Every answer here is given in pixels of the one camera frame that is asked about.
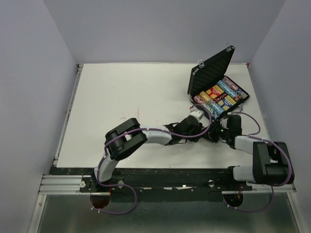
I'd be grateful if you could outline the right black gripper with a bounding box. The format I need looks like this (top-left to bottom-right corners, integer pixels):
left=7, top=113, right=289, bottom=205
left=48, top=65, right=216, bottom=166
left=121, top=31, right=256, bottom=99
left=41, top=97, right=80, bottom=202
left=201, top=119, right=230, bottom=143

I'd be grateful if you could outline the light blue chip stack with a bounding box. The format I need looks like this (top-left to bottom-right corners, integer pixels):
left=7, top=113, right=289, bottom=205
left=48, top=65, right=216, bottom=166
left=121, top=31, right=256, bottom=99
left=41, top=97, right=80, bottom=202
left=217, top=80, right=230, bottom=91
left=225, top=87, right=241, bottom=101
left=210, top=101, right=224, bottom=115

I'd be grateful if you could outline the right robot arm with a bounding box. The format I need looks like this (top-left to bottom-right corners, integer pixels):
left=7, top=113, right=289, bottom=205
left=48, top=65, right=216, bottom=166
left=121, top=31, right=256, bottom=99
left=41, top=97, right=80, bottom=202
left=203, top=114, right=294, bottom=190

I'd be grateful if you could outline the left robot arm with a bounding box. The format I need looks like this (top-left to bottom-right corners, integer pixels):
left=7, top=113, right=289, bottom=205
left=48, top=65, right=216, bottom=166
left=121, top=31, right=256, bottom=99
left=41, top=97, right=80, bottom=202
left=91, top=115, right=210, bottom=192

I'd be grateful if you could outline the red white chip row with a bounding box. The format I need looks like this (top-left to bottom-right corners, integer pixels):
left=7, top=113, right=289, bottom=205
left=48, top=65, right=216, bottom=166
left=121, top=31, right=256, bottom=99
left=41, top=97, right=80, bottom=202
left=193, top=95, right=206, bottom=107

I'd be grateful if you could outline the green blue chip row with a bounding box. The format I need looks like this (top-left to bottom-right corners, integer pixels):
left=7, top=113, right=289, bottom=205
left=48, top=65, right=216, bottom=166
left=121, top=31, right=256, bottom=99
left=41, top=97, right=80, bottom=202
left=203, top=103, right=219, bottom=121

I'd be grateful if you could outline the gold chip row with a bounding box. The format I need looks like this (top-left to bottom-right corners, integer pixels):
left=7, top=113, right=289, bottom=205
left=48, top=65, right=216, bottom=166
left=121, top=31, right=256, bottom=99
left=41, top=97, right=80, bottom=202
left=199, top=91, right=213, bottom=103

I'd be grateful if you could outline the red card deck box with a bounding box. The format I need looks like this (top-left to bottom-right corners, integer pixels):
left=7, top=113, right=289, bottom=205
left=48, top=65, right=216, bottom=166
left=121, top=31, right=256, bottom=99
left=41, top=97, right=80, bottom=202
left=206, top=85, right=224, bottom=99

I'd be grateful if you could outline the black poker case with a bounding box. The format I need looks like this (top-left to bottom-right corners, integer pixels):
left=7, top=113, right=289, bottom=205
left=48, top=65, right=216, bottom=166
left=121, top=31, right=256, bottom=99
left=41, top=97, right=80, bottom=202
left=187, top=44, right=250, bottom=119

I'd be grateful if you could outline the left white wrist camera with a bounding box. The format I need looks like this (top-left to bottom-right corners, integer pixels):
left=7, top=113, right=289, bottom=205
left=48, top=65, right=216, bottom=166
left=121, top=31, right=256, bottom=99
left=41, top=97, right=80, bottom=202
left=189, top=109, right=204, bottom=122

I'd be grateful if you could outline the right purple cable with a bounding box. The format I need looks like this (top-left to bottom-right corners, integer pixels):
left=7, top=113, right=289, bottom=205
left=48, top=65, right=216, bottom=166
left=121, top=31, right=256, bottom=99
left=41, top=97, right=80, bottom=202
left=222, top=112, right=292, bottom=212

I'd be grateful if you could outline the purple cable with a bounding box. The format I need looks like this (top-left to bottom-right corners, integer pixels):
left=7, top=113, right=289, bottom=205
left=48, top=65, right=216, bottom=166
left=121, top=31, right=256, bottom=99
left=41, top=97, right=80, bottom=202
left=222, top=112, right=292, bottom=212
left=91, top=103, right=212, bottom=216

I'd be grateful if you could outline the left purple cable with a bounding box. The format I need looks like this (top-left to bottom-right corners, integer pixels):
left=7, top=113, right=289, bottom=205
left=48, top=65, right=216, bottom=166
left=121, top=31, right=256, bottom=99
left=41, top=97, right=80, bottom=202
left=91, top=103, right=212, bottom=216

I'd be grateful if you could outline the aluminium table edge rail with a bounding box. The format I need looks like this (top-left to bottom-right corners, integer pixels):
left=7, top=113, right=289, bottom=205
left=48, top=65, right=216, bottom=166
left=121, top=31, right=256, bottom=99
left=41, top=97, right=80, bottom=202
left=52, top=64, right=84, bottom=166

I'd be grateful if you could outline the aluminium frame rail left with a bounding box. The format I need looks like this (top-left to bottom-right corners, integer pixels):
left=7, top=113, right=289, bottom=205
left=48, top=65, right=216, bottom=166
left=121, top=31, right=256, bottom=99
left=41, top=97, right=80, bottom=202
left=38, top=175, right=82, bottom=195

